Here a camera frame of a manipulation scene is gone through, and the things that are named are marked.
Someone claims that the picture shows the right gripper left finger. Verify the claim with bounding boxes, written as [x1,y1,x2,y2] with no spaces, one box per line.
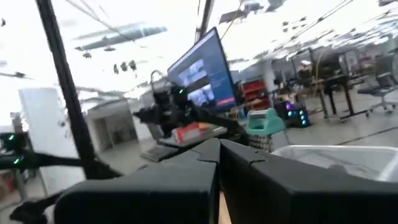
[53,138,221,224]

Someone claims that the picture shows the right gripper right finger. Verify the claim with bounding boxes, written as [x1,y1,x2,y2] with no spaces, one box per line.
[220,139,398,224]

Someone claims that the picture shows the black computer keyboard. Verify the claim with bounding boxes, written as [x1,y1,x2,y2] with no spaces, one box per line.
[139,144,178,163]

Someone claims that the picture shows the clear plastic bin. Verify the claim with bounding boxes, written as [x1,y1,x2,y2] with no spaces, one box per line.
[269,144,398,184]

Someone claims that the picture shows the red cardboard box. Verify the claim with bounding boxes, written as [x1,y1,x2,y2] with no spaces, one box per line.
[173,122,214,144]

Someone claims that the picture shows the black computer blue lights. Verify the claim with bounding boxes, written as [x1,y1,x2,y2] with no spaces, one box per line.
[275,101,312,128]

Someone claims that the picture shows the red storage rack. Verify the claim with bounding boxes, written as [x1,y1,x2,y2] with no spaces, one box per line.
[241,79,272,111]

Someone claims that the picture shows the black workshop desk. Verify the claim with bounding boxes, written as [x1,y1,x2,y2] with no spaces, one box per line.
[310,49,371,121]

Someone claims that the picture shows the computer monitor blue screen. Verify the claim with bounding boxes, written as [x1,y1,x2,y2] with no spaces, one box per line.
[167,27,238,114]

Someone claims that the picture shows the grey office chair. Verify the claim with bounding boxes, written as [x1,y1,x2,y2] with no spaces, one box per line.
[357,54,398,118]

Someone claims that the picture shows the black gantry post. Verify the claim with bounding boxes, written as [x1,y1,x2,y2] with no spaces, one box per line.
[35,0,122,180]
[194,0,215,43]

